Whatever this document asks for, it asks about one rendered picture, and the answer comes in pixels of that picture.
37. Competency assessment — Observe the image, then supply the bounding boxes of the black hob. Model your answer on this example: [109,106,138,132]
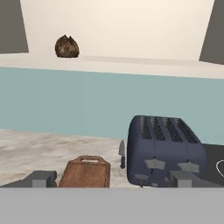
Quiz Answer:
[201,143,224,186]

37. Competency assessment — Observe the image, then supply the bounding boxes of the black-handled kitchen knife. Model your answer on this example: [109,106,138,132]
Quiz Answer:
[118,139,127,170]

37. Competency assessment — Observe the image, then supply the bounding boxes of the dark blue four-slot toaster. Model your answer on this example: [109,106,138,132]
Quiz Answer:
[126,115,208,188]

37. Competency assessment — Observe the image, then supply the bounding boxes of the brown bread loaf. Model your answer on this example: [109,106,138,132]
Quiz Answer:
[54,34,81,59]

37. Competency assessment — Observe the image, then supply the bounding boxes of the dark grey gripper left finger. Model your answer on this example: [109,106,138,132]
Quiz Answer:
[0,170,58,188]

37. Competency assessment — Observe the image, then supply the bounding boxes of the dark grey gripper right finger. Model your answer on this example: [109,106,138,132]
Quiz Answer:
[168,170,224,188]

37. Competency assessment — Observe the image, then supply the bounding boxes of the grey cabinet door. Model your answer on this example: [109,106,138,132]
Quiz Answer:
[199,0,224,66]
[0,0,30,55]

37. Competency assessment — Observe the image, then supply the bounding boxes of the brown wooden cutting board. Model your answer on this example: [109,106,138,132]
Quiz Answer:
[57,155,112,188]

